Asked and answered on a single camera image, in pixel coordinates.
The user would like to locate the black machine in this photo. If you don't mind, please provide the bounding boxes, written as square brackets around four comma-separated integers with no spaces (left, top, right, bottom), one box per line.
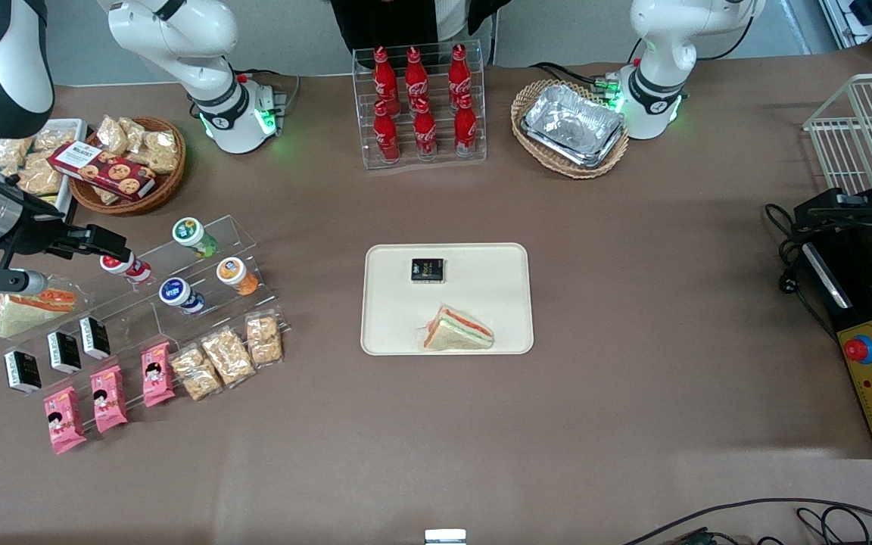
[793,148,872,459]

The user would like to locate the pink snack pack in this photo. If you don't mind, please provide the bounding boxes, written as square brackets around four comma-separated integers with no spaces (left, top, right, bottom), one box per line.
[89,364,129,434]
[140,341,177,408]
[43,385,88,456]

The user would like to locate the white wire basket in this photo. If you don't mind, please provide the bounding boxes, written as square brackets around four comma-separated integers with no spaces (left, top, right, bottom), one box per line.
[802,72,872,199]

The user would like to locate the red cookie box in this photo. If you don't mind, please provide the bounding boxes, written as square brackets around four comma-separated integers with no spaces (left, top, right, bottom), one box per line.
[47,141,157,202]

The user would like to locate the clear rice cracker pack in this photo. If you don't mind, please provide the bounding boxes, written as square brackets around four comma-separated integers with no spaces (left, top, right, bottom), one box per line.
[33,126,78,153]
[139,129,180,176]
[170,344,223,401]
[16,151,65,197]
[118,117,149,152]
[0,136,35,172]
[201,326,257,389]
[96,114,131,158]
[244,311,285,369]

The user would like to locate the metal shelf rack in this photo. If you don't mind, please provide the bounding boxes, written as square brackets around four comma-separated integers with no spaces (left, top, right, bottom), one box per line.
[817,0,872,73]

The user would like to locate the red gum bottle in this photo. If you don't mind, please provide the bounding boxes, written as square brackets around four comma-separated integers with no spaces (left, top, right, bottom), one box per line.
[100,253,154,285]

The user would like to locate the clear acrylic bottle rack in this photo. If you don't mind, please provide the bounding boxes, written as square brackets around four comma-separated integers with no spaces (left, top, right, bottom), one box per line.
[350,39,488,170]

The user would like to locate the red cola bottle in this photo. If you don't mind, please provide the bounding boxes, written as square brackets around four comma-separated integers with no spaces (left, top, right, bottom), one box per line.
[447,43,474,103]
[453,92,479,157]
[403,45,430,107]
[372,45,400,108]
[413,97,439,159]
[372,100,401,164]

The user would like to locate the clear acrylic tiered stand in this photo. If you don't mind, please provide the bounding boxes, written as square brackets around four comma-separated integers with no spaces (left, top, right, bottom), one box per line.
[0,214,291,426]

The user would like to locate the blue gum bottle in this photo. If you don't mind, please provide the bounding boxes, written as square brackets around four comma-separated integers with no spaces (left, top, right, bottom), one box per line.
[158,278,207,316]

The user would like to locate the black base cables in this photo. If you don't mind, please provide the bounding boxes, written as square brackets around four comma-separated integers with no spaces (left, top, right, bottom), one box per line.
[528,59,628,101]

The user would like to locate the green gum bottle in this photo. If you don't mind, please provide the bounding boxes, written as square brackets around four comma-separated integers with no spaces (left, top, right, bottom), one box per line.
[172,216,220,259]

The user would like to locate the looped black cable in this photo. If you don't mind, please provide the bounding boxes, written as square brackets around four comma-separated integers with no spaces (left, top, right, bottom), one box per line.
[794,505,872,545]

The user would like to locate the aluminium foil container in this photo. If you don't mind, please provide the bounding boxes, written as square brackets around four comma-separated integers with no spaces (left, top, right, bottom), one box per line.
[520,83,627,170]

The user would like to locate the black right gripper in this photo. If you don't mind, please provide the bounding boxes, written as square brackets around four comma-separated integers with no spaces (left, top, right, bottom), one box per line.
[3,204,132,263]

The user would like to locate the person in dark clothes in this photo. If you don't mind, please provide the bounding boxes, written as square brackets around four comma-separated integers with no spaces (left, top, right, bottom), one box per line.
[328,0,514,67]

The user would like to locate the grey base cable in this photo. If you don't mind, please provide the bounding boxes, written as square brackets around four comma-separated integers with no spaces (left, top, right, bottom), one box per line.
[233,67,302,139]

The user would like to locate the white rectangular tray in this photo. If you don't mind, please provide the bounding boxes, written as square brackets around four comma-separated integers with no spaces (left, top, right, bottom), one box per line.
[0,118,86,222]

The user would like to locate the wrapped triangle sandwich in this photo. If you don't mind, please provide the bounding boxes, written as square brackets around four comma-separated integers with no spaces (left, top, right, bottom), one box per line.
[0,286,78,339]
[422,305,495,352]

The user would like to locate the orange gum bottle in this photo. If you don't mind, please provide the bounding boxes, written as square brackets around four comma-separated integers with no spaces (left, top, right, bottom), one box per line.
[216,257,260,297]

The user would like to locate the black cable bundle with plug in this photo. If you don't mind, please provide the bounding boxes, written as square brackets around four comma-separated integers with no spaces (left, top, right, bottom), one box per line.
[764,201,839,343]

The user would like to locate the cream plastic tray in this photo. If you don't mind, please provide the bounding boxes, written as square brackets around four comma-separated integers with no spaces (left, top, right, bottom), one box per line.
[360,242,535,357]

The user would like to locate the long black cable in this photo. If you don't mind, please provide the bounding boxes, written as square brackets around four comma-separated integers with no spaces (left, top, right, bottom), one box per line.
[621,497,872,545]

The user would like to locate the round wicker basket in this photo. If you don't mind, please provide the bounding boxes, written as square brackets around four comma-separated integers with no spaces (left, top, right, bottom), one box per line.
[510,79,631,180]
[68,115,188,217]

